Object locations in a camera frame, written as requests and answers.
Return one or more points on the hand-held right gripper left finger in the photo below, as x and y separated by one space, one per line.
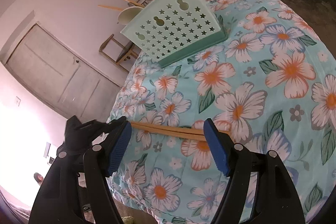
119 146

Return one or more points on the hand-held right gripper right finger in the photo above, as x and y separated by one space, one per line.
218 150

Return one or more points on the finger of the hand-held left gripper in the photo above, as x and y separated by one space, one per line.
78 132

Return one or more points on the green perforated utensil basket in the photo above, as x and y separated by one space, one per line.
178 27

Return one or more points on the white door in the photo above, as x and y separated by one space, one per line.
60 71

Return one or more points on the floral turquoise blanket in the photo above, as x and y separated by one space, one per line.
262 82

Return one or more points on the wooden chair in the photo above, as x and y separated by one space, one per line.
118 52

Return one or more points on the white wall switch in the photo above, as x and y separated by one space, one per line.
17 101

